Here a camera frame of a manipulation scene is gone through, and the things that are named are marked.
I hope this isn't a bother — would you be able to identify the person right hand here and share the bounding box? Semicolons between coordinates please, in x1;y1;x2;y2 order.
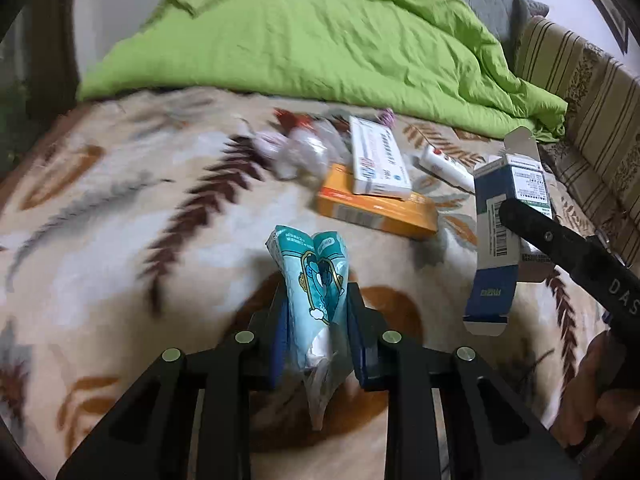
550;332;639;448

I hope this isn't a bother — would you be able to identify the leaf pattern bed blanket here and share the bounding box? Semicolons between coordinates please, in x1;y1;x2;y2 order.
1;88;604;479

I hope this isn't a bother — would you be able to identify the orange medicine box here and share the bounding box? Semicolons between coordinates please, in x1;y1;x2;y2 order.
316;164;438;240

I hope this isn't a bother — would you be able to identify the crumpled clear plastic wrap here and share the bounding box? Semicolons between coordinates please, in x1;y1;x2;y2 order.
250;118;352;181

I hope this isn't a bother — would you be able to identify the teal cartoon tissue packet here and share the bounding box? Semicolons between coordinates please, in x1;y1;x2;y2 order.
266;226;352;431

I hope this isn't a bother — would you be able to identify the dark red candy packet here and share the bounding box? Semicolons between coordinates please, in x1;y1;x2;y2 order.
273;108;314;136

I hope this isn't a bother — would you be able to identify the blue white medicine box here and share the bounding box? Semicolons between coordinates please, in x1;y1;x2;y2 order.
463;127;553;336

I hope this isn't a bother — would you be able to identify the green quilt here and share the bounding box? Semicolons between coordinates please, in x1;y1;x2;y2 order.
77;0;567;142

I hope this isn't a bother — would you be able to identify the dark wooden wardrobe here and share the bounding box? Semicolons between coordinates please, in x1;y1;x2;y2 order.
1;0;79;177

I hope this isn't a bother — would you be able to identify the small purple crumpled ball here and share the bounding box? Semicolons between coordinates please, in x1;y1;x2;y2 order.
376;108;395;129

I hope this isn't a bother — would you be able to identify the striped beige headboard cushion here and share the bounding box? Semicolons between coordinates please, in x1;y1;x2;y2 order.
515;16;639;273

